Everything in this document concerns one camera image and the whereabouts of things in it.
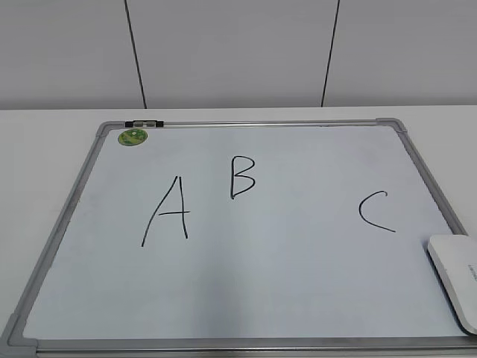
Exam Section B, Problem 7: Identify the white board with grey frame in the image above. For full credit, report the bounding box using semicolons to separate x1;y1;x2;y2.
1;119;476;357

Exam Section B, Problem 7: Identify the green round magnet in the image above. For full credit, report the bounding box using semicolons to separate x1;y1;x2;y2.
118;129;148;147

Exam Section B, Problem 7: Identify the black silver hanging clip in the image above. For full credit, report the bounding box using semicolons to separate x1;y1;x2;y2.
124;120;165;128

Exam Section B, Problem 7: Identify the white board eraser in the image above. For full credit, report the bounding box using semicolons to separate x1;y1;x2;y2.
428;235;476;334

